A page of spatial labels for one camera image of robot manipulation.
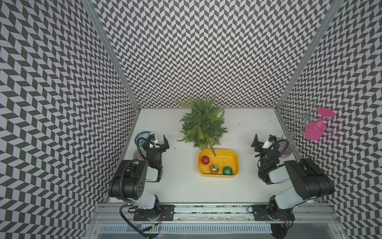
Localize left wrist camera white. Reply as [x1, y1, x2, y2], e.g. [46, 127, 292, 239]
[147, 133, 159, 148]

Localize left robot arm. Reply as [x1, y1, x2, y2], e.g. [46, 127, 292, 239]
[108, 133, 170, 221]

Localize yellow plastic tray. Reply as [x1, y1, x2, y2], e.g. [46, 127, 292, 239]
[198, 149, 240, 178]

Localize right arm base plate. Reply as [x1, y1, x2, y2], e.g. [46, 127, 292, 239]
[251, 204, 295, 223]

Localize pink patterned small dish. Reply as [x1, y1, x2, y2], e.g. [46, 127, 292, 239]
[133, 147, 146, 160]

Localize wire glass holder stand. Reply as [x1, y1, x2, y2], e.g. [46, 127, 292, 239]
[277, 99, 336, 159]

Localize aluminium front rail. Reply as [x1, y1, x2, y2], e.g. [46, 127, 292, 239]
[89, 203, 341, 225]

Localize red glitter ball ornament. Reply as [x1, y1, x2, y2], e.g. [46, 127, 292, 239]
[201, 155, 210, 165]

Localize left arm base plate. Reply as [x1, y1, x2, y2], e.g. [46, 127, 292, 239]
[133, 205, 175, 222]

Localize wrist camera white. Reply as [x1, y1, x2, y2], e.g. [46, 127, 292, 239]
[262, 134, 277, 149]
[147, 133, 159, 148]

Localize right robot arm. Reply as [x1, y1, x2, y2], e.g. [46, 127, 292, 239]
[251, 135, 335, 224]

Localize gold shiny ball ornament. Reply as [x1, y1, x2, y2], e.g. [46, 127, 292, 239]
[210, 164, 219, 175]

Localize white slotted cable duct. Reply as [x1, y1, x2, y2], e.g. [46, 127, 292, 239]
[99, 224, 272, 235]

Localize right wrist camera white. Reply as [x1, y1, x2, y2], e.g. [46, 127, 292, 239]
[262, 134, 277, 149]

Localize pink plastic wine glass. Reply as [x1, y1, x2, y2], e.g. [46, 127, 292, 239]
[303, 108, 335, 141]

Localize blue patterned small dish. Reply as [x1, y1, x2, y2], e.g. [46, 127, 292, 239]
[134, 131, 151, 147]

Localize green glitter ball ornament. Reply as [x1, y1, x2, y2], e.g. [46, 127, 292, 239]
[222, 166, 233, 175]

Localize small green christmas tree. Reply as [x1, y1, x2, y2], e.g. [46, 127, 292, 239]
[175, 96, 228, 157]

